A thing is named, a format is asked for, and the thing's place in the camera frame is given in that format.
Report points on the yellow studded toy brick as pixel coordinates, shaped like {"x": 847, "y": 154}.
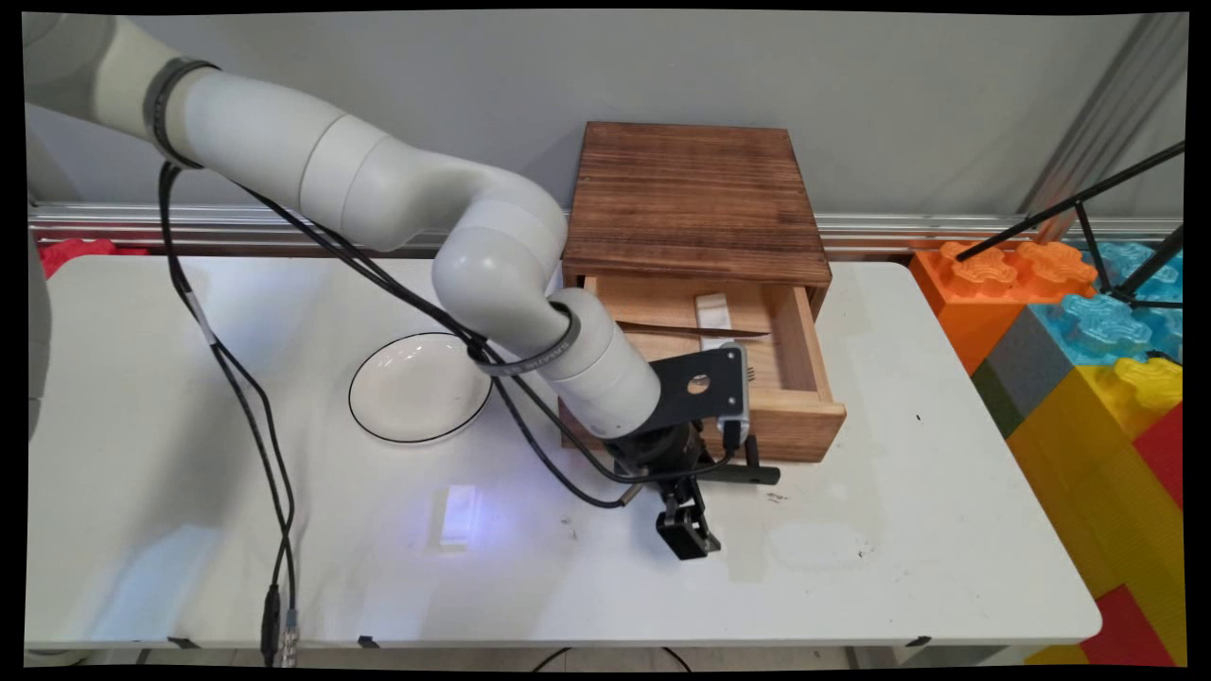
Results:
{"x": 1145, "y": 388}

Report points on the metal fork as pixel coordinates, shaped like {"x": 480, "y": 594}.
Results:
{"x": 748, "y": 371}

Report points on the white block in drawer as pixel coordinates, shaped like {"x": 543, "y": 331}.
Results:
{"x": 712, "y": 310}

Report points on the white plate with black rim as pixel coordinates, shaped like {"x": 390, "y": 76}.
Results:
{"x": 416, "y": 388}

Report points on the dark green toy brick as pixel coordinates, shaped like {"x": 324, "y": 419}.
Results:
{"x": 995, "y": 397}

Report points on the black tripod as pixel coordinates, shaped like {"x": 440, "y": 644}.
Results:
{"x": 1088, "y": 194}

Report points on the thin metal knife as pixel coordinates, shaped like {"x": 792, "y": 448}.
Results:
{"x": 691, "y": 330}

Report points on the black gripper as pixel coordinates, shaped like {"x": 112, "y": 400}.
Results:
{"x": 662, "y": 452}

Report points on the horizontal aluminium rail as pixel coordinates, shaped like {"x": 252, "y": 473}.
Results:
{"x": 236, "y": 227}

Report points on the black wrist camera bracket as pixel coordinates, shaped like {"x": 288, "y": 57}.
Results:
{"x": 695, "y": 397}

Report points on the diagonal aluminium post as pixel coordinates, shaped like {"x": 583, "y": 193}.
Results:
{"x": 1107, "y": 113}

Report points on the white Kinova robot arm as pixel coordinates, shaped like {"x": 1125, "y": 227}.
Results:
{"x": 378, "y": 189}

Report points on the large yellow toy brick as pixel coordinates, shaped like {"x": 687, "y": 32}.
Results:
{"x": 1088, "y": 501}

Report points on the large white block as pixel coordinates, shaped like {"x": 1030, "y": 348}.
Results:
{"x": 459, "y": 515}

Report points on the large blue toy brick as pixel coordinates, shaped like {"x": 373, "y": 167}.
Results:
{"x": 1102, "y": 326}

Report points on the orange toy brick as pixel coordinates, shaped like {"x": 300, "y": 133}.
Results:
{"x": 984, "y": 293}

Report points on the small blue toy brick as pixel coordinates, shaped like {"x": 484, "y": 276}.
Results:
{"x": 1140, "y": 265}

